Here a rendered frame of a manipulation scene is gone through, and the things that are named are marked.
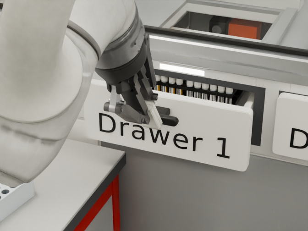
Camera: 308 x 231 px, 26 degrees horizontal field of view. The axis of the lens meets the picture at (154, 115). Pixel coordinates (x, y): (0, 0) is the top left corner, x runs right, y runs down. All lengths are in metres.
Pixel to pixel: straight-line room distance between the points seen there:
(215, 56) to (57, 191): 0.35
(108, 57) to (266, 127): 0.42
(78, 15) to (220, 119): 0.43
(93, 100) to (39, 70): 0.56
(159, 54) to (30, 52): 0.61
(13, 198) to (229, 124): 0.37
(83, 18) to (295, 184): 0.62
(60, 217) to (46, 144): 0.45
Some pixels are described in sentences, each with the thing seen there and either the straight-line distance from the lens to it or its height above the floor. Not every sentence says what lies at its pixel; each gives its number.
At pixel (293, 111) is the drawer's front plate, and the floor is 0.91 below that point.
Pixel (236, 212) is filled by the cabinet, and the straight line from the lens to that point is 1.26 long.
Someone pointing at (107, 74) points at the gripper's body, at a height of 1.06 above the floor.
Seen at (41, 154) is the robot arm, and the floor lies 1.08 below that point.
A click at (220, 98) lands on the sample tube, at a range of 1.16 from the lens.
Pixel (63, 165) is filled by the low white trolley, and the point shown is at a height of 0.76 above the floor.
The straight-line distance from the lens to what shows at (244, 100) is 1.27.
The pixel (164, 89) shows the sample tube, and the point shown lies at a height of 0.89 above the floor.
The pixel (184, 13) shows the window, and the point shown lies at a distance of 1.12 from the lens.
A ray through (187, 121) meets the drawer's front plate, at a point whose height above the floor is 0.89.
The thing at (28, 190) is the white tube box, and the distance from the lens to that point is 1.13.
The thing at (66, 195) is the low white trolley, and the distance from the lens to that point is 1.14.
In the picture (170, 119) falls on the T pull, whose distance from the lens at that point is 1.04.
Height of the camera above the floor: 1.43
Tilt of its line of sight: 30 degrees down
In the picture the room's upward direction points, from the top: straight up
